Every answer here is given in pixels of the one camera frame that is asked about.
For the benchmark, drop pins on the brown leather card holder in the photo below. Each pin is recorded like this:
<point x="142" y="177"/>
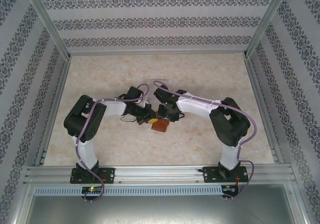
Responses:
<point x="160" y="126"/>

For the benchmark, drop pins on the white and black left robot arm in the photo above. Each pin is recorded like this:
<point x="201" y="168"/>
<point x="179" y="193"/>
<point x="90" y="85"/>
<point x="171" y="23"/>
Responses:
<point x="85" y="153"/>

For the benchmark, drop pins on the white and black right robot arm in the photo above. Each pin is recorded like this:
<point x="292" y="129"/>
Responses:
<point x="230" y="156"/>

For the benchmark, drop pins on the clear plastic box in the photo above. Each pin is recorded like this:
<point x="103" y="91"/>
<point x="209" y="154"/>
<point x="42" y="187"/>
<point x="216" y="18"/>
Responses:
<point x="165" y="81"/>

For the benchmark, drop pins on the black controller board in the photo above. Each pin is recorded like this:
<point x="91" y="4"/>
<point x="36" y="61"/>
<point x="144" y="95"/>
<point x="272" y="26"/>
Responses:
<point x="92" y="189"/>
<point x="230" y="189"/>

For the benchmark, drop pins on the grey metal sheet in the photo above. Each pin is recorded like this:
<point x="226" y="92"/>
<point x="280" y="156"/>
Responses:
<point x="160" y="211"/>

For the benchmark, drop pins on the aluminium mounting rail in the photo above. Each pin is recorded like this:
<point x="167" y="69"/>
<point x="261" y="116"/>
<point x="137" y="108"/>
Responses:
<point x="160" y="175"/>

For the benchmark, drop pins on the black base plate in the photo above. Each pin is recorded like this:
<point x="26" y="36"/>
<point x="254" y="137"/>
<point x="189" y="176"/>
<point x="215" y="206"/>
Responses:
<point x="110" y="175"/>
<point x="208" y="175"/>

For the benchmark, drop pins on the aluminium side rail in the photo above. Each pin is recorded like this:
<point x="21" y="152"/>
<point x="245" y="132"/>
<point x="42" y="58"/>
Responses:
<point x="57" y="96"/>
<point x="255" y="83"/>

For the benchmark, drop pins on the aluminium frame post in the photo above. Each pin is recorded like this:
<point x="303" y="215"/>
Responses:
<point x="267" y="16"/>
<point x="49" y="21"/>

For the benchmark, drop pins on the aluminium frame bar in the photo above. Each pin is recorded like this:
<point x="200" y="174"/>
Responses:
<point x="21" y="204"/>
<point x="300" y="204"/>

